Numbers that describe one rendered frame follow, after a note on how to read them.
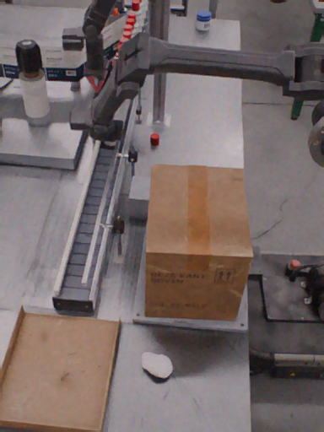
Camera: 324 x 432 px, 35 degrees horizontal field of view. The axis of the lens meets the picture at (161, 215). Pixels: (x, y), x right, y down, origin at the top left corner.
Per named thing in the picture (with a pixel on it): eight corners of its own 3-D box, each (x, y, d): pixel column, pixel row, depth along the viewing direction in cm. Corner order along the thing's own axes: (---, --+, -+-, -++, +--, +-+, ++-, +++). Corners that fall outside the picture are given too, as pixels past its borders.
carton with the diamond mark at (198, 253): (149, 231, 154) (151, 163, 134) (229, 234, 154) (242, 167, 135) (144, 317, 133) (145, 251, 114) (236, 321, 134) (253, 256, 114)
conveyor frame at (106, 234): (132, 22, 250) (132, 13, 246) (155, 24, 249) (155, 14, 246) (52, 308, 137) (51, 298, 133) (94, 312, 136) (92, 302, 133)
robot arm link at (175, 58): (119, 72, 99) (121, 22, 100) (116, 94, 112) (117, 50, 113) (337, 90, 105) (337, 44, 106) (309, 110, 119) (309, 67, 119)
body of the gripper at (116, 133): (92, 119, 165) (89, 111, 157) (124, 121, 164) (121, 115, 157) (89, 138, 164) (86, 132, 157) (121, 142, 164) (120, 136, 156)
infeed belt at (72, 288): (136, 20, 249) (136, 12, 246) (153, 21, 249) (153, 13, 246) (57, 306, 136) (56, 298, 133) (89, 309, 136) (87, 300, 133)
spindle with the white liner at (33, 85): (29, 110, 189) (16, 35, 167) (54, 112, 188) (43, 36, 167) (23, 125, 182) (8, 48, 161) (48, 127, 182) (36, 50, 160)
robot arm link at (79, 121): (105, 129, 145) (106, 99, 145) (64, 127, 145) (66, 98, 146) (109, 139, 157) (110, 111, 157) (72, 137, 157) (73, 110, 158)
